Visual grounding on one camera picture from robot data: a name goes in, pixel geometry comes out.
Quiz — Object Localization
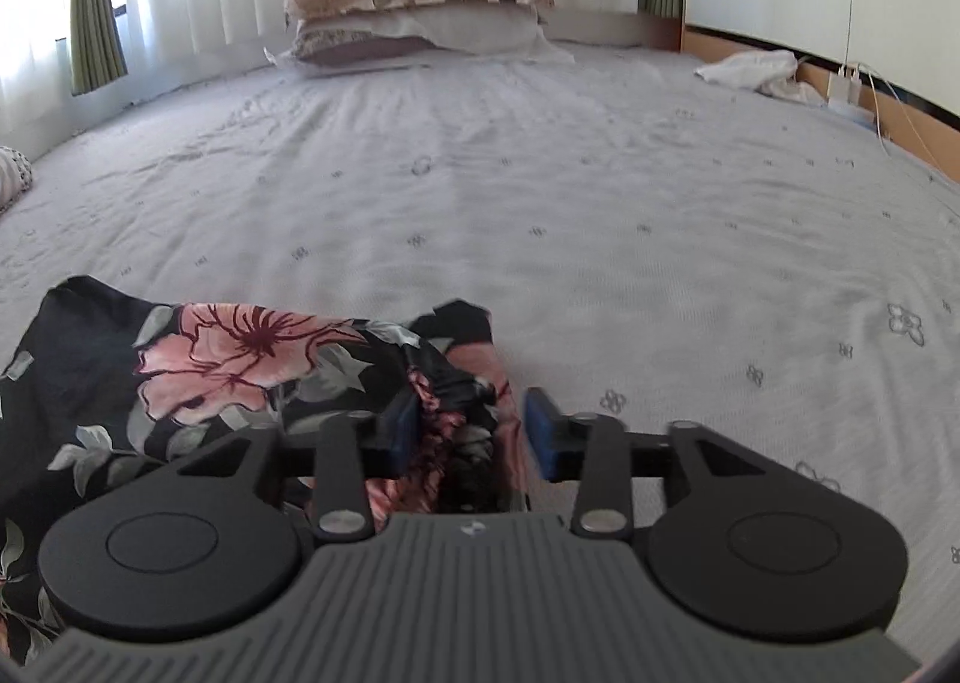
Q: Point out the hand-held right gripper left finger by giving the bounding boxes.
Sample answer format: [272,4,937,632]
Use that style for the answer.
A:
[176,389,422,543]

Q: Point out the white charging cable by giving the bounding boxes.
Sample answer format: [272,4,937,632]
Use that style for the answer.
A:
[861,62,935,167]

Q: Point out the black floral pants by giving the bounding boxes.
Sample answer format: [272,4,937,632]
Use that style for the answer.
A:
[0,276,538,669]

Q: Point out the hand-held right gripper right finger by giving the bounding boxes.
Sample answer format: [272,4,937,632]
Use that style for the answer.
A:
[522,386,775,543]

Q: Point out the white charger plug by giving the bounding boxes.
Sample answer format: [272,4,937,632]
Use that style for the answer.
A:
[828,64,865,109]

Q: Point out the small patterned cushion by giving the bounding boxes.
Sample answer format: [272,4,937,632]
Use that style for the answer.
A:
[0,145,35,213]

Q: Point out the white crumpled cloth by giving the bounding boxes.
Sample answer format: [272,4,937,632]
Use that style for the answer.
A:
[694,49,827,107]

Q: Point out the bed with pale patterned sheet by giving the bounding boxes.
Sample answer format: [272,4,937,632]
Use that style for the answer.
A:
[0,38,960,669]

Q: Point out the wooden bed headboard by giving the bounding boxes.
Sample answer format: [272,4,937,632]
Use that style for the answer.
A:
[547,14,960,169]

